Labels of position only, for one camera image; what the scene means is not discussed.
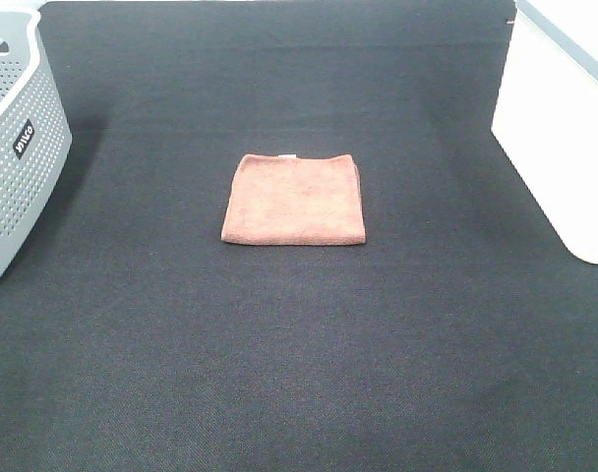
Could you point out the black fabric table mat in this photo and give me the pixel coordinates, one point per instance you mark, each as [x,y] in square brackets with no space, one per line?
[462,336]

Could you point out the white plastic storage bin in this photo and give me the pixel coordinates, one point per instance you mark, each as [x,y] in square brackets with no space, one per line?
[546,115]

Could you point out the grey perforated laundry basket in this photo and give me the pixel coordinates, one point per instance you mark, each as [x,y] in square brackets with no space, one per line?
[35,137]

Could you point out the orange-brown towel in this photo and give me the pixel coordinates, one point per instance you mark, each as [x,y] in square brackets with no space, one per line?
[286,200]

